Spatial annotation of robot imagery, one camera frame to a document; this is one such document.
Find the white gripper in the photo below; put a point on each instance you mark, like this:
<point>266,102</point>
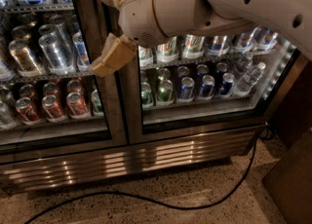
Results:
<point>138,15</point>

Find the glass fridge door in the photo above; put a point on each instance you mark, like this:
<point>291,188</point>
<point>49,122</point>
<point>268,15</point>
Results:
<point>81,26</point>
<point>150,121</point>

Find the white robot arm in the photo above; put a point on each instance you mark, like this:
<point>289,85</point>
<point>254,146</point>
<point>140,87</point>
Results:
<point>291,18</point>

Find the stainless steel fridge cabinet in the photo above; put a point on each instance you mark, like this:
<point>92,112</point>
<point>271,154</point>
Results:
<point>119,156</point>

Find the white green soda can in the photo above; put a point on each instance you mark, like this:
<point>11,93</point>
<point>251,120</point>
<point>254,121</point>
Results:
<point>167,52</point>

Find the white citrus soda can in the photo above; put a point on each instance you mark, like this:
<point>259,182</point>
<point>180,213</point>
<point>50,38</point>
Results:
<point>193,46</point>

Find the red cola can front right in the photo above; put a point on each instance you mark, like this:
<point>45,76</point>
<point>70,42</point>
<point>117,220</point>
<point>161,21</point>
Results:
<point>77,106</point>

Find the red cola can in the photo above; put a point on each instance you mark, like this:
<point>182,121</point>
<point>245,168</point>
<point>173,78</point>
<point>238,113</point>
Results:
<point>28,110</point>
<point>77,106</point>
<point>53,109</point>

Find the blue Pepsi can left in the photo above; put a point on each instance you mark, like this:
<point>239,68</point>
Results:
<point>186,90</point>

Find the blue pepsi can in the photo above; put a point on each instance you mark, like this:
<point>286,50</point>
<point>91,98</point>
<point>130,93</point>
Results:
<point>186,90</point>
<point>207,87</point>
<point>226,84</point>

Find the gold drink can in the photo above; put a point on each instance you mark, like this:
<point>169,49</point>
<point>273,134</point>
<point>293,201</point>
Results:
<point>27,60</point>

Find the red cola can front middle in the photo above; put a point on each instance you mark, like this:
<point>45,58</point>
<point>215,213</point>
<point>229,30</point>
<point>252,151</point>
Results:
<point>53,109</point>

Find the silver blue tall can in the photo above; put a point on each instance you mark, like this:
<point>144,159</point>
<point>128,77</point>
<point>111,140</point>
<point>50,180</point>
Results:
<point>217,45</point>

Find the blue Pepsi can middle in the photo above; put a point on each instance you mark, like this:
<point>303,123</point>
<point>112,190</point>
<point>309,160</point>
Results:
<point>207,87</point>

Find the red cola can front left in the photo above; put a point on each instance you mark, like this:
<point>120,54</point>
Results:
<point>28,110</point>

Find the blue Pepsi can right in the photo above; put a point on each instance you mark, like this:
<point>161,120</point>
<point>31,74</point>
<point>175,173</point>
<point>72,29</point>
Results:
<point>226,84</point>

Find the clear water bottle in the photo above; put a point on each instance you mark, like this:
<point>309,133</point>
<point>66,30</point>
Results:
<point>249,79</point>

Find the brown cardboard box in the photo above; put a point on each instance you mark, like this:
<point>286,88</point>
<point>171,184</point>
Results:
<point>289,182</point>

